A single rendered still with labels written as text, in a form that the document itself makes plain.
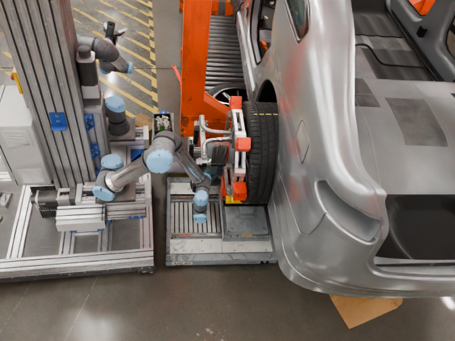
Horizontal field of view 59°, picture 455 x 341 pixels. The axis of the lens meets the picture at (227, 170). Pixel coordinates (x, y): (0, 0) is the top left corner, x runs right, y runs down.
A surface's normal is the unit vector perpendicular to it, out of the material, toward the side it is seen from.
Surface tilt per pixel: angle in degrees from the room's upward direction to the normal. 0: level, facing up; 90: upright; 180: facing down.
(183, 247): 0
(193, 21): 90
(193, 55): 90
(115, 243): 0
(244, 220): 0
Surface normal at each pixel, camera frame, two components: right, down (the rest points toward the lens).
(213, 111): 0.08, 0.75
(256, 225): 0.11, -0.65
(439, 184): 0.13, -0.38
